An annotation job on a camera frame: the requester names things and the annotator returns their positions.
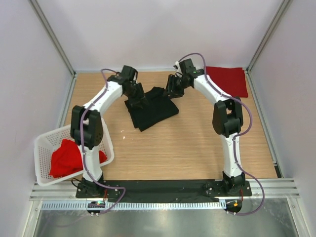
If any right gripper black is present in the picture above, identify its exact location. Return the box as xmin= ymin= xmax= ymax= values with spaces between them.
xmin=162 ymin=75 xmax=190 ymax=100

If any folded dark red t shirt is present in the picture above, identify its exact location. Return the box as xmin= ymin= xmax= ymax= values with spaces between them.
xmin=206 ymin=67 xmax=248 ymax=98

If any black t shirt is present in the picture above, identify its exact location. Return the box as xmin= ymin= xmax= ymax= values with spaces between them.
xmin=125 ymin=86 xmax=179 ymax=132

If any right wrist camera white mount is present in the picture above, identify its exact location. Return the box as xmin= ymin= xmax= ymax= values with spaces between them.
xmin=173 ymin=61 xmax=179 ymax=69

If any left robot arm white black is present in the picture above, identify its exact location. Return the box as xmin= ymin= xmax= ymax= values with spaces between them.
xmin=70 ymin=65 xmax=148 ymax=198

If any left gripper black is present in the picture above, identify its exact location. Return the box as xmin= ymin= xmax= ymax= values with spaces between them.
xmin=124 ymin=82 xmax=149 ymax=108

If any aluminium frame rail front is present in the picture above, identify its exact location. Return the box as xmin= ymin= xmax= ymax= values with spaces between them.
xmin=30 ymin=178 xmax=300 ymax=200

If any white slotted cable duct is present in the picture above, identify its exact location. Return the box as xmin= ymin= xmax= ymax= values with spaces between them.
xmin=41 ymin=200 xmax=226 ymax=211

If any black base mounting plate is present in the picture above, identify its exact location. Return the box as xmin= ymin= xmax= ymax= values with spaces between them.
xmin=76 ymin=179 xmax=252 ymax=203

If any white plastic laundry basket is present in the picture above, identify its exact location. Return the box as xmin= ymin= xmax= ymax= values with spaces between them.
xmin=34 ymin=119 xmax=115 ymax=186

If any bright red t shirt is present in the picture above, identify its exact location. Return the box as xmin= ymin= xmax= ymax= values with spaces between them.
xmin=49 ymin=139 xmax=108 ymax=178

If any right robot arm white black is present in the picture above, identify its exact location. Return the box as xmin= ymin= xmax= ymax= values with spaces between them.
xmin=164 ymin=59 xmax=245 ymax=196

